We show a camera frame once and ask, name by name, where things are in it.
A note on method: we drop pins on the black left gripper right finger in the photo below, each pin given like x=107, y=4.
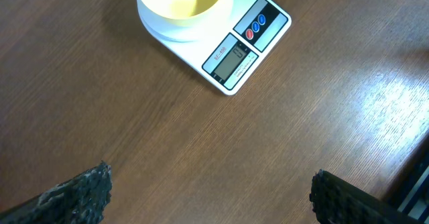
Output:
x=335, y=201

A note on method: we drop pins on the white digital kitchen scale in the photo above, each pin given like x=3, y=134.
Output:
x=225, y=51

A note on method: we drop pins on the yellow plastic bowl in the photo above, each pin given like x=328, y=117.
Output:
x=187, y=12

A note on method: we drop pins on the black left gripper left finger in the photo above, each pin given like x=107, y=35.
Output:
x=81, y=199

